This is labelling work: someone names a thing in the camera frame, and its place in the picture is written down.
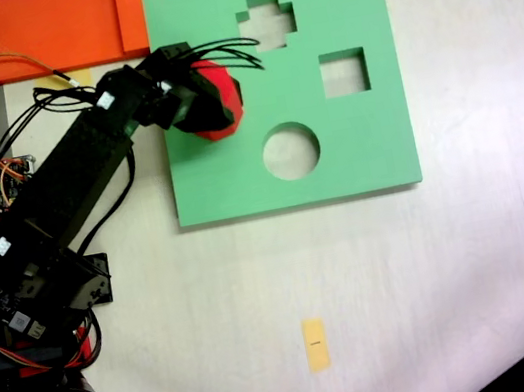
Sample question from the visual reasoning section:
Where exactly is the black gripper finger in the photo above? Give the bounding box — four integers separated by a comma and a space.
142, 39, 196, 71
165, 61, 238, 140

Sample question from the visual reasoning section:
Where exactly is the red octagonal pillar block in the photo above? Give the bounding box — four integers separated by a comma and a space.
177, 53, 251, 147

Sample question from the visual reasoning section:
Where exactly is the yellow tape marker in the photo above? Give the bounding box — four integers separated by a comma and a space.
299, 316, 333, 374

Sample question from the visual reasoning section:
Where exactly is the green shape sorting board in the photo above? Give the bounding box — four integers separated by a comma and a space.
138, 0, 426, 230

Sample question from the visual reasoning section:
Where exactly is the yellow tape strip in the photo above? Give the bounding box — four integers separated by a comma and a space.
33, 67, 94, 95

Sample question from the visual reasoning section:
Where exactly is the black base wire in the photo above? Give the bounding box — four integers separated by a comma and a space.
62, 145, 150, 254

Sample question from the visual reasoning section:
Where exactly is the red base clamp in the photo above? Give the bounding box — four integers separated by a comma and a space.
10, 325, 96, 378

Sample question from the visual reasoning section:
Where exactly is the orange flat block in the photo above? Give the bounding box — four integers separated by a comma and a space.
0, 0, 206, 85

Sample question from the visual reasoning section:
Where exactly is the black wrist wire loop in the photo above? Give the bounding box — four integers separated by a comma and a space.
187, 32, 267, 84

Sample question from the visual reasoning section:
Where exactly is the circuit board with connectors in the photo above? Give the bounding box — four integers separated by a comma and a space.
0, 152, 44, 206

